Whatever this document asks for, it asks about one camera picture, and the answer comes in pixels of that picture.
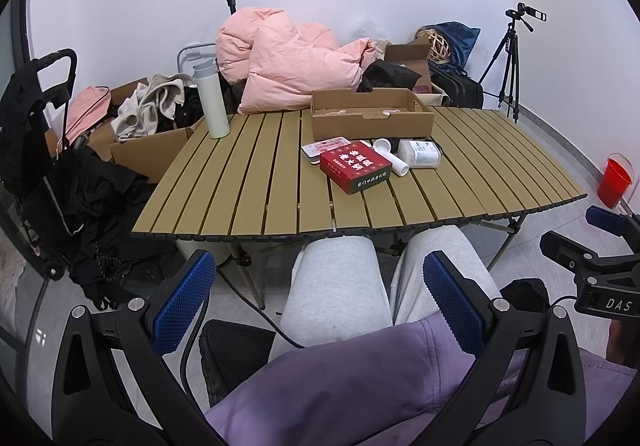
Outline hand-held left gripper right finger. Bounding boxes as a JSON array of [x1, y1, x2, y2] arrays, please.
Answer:
[[422, 250, 588, 446]]

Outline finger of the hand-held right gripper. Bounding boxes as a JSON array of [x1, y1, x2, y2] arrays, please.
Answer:
[[585, 205, 640, 239], [539, 230, 640, 284]]

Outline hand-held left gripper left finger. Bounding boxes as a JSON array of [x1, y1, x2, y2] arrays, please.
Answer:
[[50, 250, 218, 446]]

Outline small white bottle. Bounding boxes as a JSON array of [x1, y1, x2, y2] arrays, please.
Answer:
[[377, 151, 411, 177]]

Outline translucent plastic jar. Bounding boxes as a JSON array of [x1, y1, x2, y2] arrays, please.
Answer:
[[396, 139, 443, 170]]

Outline red printed box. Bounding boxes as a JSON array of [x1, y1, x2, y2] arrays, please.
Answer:
[[319, 142, 393, 195]]

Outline red bucket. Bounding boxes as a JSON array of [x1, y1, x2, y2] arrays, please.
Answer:
[[597, 153, 635, 209]]

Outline person's grey sweatpants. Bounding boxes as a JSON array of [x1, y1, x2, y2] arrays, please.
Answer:
[[280, 225, 503, 347]]

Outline black jacket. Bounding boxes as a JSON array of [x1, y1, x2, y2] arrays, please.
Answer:
[[22, 146, 161, 304]]

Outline person's purple jacket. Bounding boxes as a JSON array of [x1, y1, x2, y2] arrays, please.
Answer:
[[205, 313, 640, 446]]

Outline large cardboard box of clothes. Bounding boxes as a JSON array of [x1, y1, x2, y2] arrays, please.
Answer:
[[45, 81, 208, 184]]

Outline beige crumpled clothes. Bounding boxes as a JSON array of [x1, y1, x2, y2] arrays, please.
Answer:
[[111, 73, 188, 142]]

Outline black tripod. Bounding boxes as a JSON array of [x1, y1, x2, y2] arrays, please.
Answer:
[[477, 18, 521, 123]]

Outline black crumpled clothes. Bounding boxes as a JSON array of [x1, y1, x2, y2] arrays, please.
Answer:
[[175, 86, 206, 127]]

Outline black suitcase bag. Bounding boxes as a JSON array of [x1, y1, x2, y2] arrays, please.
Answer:
[[429, 60, 485, 109]]

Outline white thermos bottle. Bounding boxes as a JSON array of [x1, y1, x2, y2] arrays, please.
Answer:
[[192, 60, 232, 140]]

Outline cream cloth bag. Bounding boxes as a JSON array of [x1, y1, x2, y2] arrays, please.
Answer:
[[415, 86, 451, 108]]

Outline dark blue bag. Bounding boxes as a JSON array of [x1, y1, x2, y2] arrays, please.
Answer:
[[415, 21, 482, 72]]

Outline black garment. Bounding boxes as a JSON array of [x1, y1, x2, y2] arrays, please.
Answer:
[[356, 60, 422, 93]]

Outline black folding cart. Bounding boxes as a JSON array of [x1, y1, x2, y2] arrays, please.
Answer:
[[0, 48, 81, 277]]

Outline wicker ball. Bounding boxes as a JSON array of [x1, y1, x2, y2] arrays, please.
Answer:
[[425, 27, 453, 63]]

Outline open cardboard box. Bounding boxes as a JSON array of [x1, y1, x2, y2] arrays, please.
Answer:
[[382, 37, 443, 94]]

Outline pink down duvet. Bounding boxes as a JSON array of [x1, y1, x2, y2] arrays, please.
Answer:
[[216, 7, 378, 116]]

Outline black floor cable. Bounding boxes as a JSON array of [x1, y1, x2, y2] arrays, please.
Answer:
[[181, 271, 286, 412]]

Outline black video camera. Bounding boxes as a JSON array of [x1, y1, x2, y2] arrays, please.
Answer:
[[505, 2, 547, 24]]

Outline grey metal frame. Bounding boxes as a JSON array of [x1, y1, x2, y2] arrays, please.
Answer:
[[176, 42, 218, 77]]

